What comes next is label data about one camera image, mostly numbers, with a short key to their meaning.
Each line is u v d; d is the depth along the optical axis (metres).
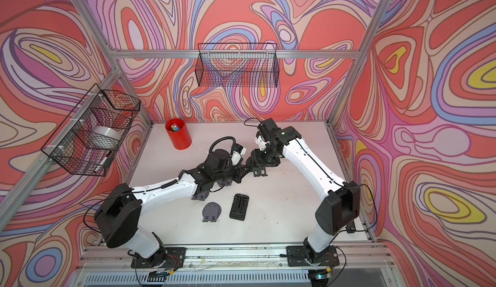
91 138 0.70
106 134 0.72
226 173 0.70
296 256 0.73
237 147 0.73
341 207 0.43
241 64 0.96
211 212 0.85
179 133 1.01
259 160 0.69
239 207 0.84
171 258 0.73
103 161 0.72
